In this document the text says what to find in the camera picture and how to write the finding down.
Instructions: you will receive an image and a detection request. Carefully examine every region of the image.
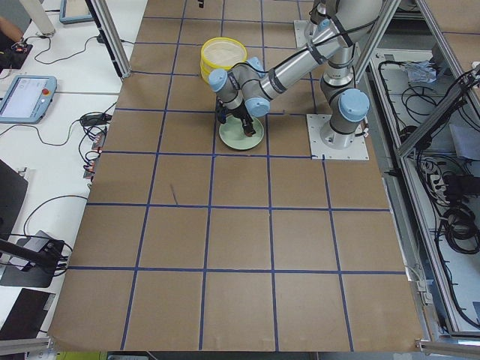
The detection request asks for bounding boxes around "black power adapter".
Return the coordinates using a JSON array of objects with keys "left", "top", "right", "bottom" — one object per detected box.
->
[{"left": 79, "top": 112, "right": 112, "bottom": 127}]

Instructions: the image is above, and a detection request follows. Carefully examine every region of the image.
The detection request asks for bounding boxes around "black laptop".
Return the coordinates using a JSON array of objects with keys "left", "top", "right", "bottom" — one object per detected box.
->
[{"left": 1, "top": 286, "right": 56, "bottom": 341}]

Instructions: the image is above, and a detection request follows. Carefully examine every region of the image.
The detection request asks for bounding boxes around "black cable bundle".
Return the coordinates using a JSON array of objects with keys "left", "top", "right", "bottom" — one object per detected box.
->
[{"left": 430, "top": 157, "right": 480, "bottom": 263}]

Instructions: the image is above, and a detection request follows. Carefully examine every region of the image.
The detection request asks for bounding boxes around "yellow bamboo steamer bottom layer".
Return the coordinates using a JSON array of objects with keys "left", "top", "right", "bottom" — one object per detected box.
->
[{"left": 200, "top": 61, "right": 218, "bottom": 83}]

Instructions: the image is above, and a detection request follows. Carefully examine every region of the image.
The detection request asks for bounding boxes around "black camera stand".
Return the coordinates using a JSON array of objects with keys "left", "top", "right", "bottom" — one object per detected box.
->
[{"left": 1, "top": 231, "right": 66, "bottom": 288}]

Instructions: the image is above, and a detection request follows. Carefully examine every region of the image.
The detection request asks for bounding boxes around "aluminium frame post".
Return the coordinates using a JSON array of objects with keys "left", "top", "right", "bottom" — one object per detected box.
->
[{"left": 85, "top": 0, "right": 131, "bottom": 79}]

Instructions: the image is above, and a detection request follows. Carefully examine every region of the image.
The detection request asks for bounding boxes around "light green plate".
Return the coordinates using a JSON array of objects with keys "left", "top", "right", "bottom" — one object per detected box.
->
[{"left": 219, "top": 115, "right": 264, "bottom": 151}]

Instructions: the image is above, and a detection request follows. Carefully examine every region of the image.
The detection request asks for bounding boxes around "blue teach pendant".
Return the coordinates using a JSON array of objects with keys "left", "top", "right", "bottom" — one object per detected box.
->
[
  {"left": 59, "top": 0, "right": 94, "bottom": 25},
  {"left": 1, "top": 75, "right": 57, "bottom": 125}
]

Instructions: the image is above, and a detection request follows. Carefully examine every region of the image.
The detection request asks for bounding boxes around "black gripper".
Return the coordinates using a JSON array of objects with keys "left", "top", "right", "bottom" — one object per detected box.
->
[{"left": 230, "top": 103, "right": 256, "bottom": 137}]

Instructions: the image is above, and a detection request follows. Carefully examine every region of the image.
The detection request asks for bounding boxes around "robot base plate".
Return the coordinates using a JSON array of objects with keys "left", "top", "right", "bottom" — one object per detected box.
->
[
  {"left": 306, "top": 114, "right": 369, "bottom": 161},
  {"left": 293, "top": 19, "right": 317, "bottom": 50}
]

